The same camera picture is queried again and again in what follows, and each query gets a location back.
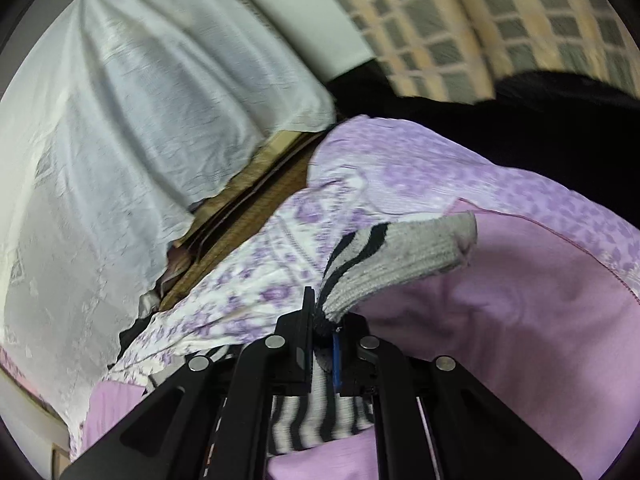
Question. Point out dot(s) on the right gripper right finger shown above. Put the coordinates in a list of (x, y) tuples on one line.
[(434, 419)]

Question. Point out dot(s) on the white lace cloth cover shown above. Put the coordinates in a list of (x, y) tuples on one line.
[(122, 117)]

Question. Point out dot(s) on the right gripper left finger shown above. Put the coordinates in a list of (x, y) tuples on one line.
[(210, 419)]

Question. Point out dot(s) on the lilac fleece blanket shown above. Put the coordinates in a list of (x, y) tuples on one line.
[(538, 320)]

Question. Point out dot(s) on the beige checked curtain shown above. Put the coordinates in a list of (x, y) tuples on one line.
[(456, 50)]

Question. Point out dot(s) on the black grey striped knit sweater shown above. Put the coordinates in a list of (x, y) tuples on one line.
[(362, 264)]

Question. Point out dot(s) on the brown wooden furniture under cover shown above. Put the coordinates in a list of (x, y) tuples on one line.
[(224, 222)]

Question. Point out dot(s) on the purple floral bed sheet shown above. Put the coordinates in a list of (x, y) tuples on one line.
[(366, 171)]

